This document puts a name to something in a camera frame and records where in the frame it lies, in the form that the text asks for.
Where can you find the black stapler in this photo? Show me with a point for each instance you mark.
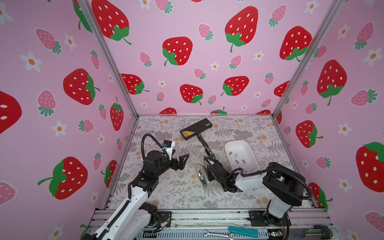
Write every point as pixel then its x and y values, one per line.
pixel 196 130

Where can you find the black connector with coloured wires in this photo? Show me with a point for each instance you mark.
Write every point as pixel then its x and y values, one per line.
pixel 319 232

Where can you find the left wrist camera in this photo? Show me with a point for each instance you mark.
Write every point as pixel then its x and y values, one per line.
pixel 168 147

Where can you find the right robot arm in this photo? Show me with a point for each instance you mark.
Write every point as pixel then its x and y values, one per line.
pixel 289 188

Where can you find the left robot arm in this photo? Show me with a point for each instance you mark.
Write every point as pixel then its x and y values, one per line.
pixel 135 213

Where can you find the teal handled tool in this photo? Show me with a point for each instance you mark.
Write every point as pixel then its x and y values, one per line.
pixel 253 233

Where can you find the green circuit board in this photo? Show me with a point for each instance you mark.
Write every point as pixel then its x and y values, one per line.
pixel 275 235

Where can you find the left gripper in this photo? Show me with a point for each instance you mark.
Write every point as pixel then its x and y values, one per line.
pixel 180 164

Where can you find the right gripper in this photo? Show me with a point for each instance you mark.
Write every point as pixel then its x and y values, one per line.
pixel 207 167

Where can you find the white plastic tray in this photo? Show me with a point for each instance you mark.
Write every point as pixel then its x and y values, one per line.
pixel 245 159

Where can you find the silver wrench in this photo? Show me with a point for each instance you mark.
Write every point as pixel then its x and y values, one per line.
pixel 229 236

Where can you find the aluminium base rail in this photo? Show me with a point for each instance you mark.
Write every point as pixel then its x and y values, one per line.
pixel 190 224

